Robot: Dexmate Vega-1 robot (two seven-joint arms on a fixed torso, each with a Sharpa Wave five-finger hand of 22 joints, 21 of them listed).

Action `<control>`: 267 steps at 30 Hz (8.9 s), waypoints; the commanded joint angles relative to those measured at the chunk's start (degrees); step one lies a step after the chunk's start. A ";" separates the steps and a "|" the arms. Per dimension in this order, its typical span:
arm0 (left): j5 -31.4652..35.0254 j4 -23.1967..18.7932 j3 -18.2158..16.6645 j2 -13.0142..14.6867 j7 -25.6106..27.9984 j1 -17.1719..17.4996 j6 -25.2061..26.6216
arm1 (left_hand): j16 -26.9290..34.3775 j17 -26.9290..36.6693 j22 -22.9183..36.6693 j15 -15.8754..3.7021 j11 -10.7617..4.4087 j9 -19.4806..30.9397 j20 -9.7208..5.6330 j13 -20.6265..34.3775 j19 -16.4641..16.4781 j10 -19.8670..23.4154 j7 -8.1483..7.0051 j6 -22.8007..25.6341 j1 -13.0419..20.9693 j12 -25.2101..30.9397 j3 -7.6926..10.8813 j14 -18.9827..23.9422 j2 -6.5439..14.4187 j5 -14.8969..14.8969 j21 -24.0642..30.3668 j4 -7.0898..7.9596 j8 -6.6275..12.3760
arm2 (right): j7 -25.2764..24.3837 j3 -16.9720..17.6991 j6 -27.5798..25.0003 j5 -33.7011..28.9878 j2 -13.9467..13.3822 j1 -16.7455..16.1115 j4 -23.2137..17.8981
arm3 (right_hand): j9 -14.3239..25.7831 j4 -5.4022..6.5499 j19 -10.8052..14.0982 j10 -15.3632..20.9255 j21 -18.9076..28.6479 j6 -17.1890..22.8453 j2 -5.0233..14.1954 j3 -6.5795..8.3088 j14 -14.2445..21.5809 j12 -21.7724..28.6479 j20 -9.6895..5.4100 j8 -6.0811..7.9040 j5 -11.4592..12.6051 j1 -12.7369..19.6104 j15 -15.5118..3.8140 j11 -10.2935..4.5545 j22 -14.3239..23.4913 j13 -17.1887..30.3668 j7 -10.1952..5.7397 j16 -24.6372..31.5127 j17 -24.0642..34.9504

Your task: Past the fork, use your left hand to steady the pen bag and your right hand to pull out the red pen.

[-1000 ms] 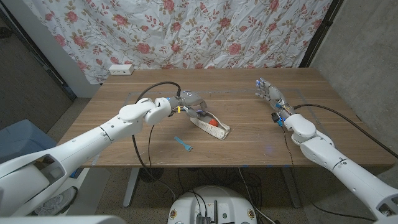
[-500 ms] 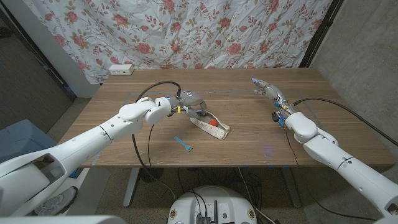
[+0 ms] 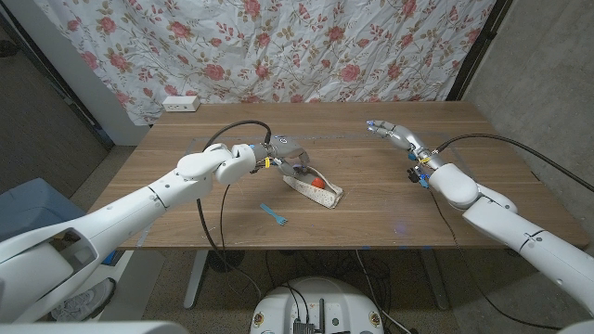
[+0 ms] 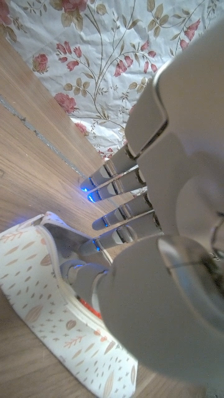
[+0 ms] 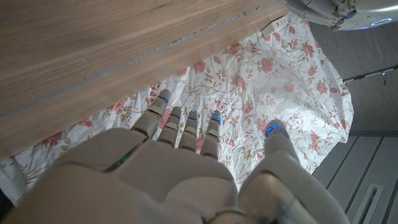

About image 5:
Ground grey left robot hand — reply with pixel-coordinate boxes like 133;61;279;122
279;0;398;32

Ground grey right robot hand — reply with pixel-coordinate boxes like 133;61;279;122
0;89;351;224

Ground white power strip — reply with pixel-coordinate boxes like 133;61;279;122
261;17;290;38

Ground floral backdrop cloth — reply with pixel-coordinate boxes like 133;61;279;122
0;12;355;206

